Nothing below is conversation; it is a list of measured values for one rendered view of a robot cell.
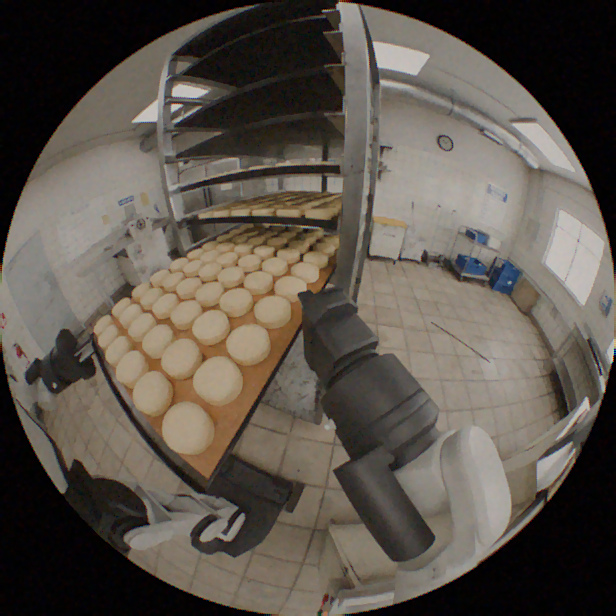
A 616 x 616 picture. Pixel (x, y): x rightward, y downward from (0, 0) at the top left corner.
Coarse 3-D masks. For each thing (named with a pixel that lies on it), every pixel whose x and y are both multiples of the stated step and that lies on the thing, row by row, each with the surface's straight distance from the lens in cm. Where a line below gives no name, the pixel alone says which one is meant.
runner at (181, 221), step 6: (270, 192) 89; (276, 192) 93; (240, 198) 72; (246, 198) 75; (222, 204) 65; (198, 210) 59; (204, 210) 60; (186, 216) 56; (192, 216) 57; (198, 216) 59; (180, 222) 55; (180, 228) 54
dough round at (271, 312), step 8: (272, 296) 25; (280, 296) 25; (256, 304) 24; (264, 304) 24; (272, 304) 24; (280, 304) 24; (288, 304) 24; (256, 312) 23; (264, 312) 23; (272, 312) 23; (280, 312) 23; (288, 312) 23; (256, 320) 24; (264, 320) 22; (272, 320) 22; (280, 320) 22; (288, 320) 24; (272, 328) 23
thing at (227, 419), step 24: (288, 264) 38; (312, 288) 30; (144, 312) 40; (192, 336) 27; (288, 336) 22; (264, 360) 21; (192, 384) 22; (264, 384) 19; (168, 408) 23; (216, 408) 20; (240, 408) 19; (216, 432) 19; (192, 456) 20; (216, 456) 19
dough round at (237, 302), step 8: (240, 288) 29; (224, 296) 28; (232, 296) 27; (240, 296) 27; (248, 296) 26; (224, 304) 26; (232, 304) 26; (240, 304) 25; (248, 304) 26; (224, 312) 27; (232, 312) 26; (240, 312) 26
